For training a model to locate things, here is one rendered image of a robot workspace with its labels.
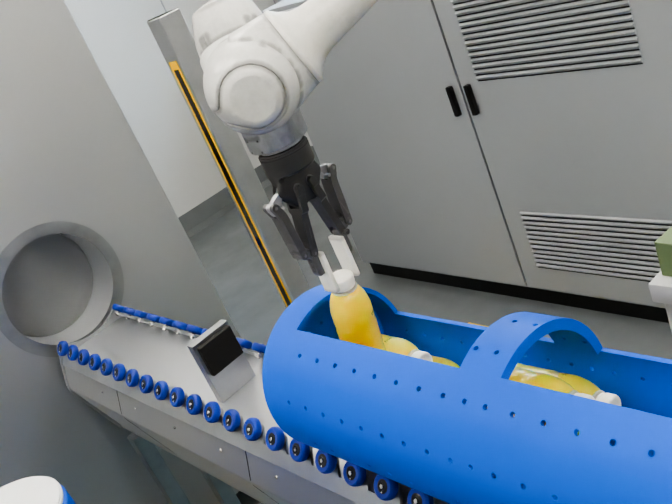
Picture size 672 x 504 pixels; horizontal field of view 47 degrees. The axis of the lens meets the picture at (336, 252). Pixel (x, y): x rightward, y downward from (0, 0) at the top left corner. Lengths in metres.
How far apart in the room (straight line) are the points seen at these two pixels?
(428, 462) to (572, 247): 2.10
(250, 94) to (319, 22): 0.12
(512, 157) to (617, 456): 2.22
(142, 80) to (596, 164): 3.84
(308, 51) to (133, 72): 5.00
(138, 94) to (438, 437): 5.05
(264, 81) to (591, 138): 2.02
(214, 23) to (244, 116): 0.21
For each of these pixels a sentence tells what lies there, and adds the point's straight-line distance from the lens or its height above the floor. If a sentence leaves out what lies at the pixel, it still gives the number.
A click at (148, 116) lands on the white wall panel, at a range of 5.90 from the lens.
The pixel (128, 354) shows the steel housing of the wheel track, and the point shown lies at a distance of 2.24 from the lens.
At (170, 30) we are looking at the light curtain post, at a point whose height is 1.66.
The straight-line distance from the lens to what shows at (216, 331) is 1.73.
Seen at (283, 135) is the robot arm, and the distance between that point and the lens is 1.07.
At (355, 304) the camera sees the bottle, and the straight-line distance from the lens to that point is 1.19.
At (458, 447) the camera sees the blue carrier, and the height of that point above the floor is 1.15.
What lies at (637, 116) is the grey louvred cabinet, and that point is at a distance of 2.65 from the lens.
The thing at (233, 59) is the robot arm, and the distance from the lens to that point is 0.87.
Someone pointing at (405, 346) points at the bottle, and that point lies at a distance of 1.29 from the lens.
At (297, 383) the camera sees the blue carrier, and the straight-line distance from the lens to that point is 1.23.
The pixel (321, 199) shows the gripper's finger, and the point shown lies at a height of 1.42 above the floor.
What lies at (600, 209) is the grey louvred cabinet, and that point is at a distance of 2.91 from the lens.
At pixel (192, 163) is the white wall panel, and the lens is 6.05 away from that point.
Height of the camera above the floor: 1.79
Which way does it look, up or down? 23 degrees down
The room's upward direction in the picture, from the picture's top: 24 degrees counter-clockwise
